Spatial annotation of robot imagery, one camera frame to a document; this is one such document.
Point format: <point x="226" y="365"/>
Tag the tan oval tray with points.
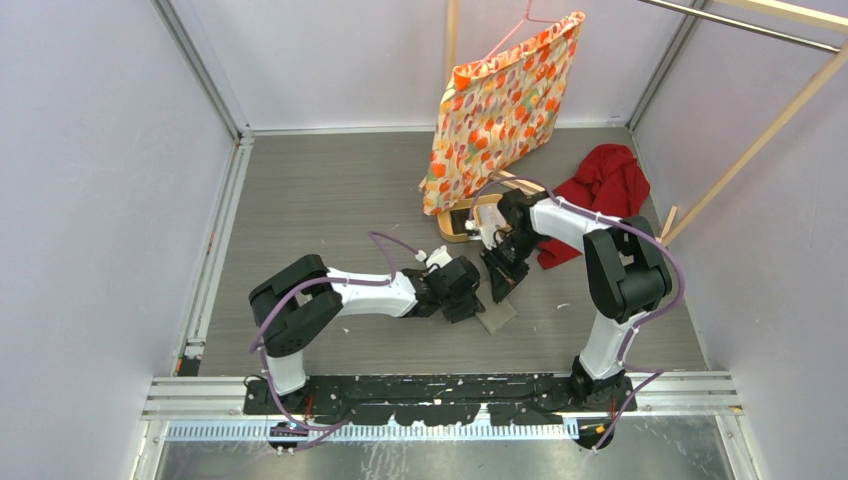
<point x="444" y="222"/>

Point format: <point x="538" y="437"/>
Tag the red cloth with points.
<point x="609" y="180"/>

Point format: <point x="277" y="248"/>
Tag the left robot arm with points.
<point x="292" y="307"/>

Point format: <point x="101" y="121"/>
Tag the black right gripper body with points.
<point x="512" y="253"/>

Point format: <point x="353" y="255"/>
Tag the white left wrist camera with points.
<point x="440" y="257"/>

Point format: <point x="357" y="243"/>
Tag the floral fabric bag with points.
<point x="496" y="110"/>

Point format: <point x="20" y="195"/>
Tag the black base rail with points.
<point x="438" y="400"/>

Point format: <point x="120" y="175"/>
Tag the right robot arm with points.
<point x="626" y="272"/>

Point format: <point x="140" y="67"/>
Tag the pink wire hanger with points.
<point x="527" y="17"/>

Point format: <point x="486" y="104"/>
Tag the taupe leather card holder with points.
<point x="494" y="316"/>

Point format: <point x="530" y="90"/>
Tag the metal rod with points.
<point x="740" y="25"/>

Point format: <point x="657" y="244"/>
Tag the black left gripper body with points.
<point x="457" y="309"/>

